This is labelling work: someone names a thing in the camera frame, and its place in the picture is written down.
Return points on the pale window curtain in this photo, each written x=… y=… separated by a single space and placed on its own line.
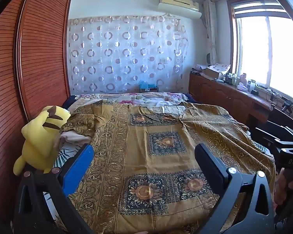
x=211 y=29

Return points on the yellow plush toy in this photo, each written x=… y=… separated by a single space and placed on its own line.
x=36 y=136

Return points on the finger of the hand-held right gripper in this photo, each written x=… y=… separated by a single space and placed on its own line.
x=266 y=134

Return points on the wall air conditioner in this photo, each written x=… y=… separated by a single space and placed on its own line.
x=180 y=7

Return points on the sheer circle pattern curtain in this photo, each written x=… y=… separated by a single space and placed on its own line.
x=127 y=53

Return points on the pile of papers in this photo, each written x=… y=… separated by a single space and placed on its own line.
x=197 y=68

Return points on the pink tissue box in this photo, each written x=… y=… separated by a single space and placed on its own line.
x=241 y=87

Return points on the pink figurine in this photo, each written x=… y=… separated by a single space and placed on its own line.
x=244 y=79

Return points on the wooden side cabinet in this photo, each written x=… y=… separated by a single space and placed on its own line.
x=222 y=95

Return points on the grey roller blind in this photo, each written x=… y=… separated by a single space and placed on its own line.
x=258 y=9

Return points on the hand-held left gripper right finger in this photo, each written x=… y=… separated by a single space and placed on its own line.
x=210 y=165

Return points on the small black box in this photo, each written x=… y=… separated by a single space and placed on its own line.
x=255 y=92

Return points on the gold patterned bedspread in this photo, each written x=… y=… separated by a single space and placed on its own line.
x=141 y=156

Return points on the blue bag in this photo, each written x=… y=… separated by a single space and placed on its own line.
x=146 y=85

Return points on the window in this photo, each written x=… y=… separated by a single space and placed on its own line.
x=254 y=48

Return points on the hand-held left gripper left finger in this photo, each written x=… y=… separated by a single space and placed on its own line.
x=79 y=168

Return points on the leaf print bedsheet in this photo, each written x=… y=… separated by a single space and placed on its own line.
x=63 y=153

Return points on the person's right hand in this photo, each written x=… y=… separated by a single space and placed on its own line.
x=291 y=185

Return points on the cardboard box with cloth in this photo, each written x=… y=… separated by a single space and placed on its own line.
x=219 y=67

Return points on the beige folded cloth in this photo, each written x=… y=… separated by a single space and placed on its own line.
x=75 y=139

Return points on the floral blanket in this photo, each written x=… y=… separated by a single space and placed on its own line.
x=146 y=101

